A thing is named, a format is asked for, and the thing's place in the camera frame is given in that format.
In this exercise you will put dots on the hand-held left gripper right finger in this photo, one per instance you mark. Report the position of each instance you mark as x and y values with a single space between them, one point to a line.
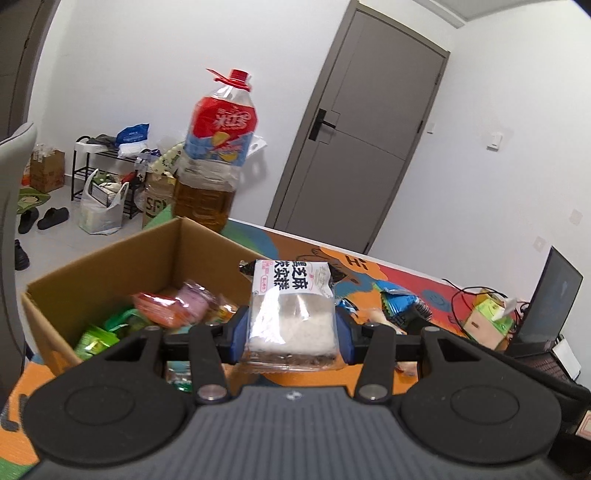
344 337

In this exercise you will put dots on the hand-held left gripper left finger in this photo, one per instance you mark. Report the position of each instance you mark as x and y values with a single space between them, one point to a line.
240 334

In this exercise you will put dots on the white cake packet black label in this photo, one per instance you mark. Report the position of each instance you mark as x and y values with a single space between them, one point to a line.
291 323

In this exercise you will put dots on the purple snack packet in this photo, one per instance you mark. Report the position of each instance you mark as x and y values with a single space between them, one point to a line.
196 295

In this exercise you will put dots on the red orange snack packet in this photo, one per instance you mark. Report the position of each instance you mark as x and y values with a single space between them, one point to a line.
157 307

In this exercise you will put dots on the green snack packet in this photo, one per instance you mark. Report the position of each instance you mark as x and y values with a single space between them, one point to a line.
94 341
124 321

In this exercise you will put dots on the small blue snack packet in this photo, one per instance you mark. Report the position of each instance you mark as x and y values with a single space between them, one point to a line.
347 305

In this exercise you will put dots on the colourful printed table mat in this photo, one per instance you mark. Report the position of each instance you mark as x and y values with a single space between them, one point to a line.
369 277

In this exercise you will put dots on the beige snack packet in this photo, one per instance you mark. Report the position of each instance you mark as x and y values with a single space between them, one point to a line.
406 368

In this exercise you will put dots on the teal snack packet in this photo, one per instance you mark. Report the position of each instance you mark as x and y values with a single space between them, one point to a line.
179 374

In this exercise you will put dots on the green tissue box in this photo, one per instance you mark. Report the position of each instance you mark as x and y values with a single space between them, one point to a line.
485 323

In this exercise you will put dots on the brown paper bag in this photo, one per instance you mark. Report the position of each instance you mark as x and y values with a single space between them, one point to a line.
154 201

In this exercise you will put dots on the grey room door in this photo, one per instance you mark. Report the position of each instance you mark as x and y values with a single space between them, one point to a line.
351 161

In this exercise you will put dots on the white plastic bag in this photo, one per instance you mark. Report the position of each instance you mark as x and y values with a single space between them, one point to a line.
99 217

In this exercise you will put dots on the floral wrapped bundle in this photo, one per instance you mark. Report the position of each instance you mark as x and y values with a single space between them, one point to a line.
168 159

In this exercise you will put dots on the large cooking oil bottle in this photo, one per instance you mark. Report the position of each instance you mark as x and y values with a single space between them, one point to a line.
221 124

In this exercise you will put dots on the black laptop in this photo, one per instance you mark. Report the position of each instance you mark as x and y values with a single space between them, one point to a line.
554 295

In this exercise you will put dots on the black slipper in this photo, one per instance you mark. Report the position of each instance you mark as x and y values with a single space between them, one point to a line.
27 220
53 218

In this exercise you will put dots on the white flat device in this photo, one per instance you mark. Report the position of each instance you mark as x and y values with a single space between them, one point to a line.
567 357

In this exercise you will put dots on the blue plastic bag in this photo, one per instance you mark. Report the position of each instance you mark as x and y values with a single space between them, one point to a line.
131 134

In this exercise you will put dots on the black shoe rack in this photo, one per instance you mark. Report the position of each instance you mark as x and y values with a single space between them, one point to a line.
74 175

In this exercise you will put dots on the black shoe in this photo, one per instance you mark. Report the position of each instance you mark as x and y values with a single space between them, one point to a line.
21 256

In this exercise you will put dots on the dark clothes pile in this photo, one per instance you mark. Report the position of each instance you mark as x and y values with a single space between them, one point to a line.
101 141

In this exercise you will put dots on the green floor mat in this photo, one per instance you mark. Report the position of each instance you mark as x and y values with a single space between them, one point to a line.
32 199

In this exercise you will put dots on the small brown cardboard box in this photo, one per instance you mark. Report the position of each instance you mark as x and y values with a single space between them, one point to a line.
46 173

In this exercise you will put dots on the red box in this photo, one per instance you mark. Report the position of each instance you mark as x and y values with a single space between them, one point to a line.
584 424

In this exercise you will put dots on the grey side door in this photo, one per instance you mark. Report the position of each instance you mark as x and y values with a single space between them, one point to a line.
18 69

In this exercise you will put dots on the white wall rack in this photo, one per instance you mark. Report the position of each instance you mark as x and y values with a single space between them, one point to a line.
257 144

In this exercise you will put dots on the white wall socket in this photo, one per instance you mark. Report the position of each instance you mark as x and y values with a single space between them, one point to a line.
540 243

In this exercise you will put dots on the white light switch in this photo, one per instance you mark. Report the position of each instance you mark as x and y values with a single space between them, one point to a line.
495 141

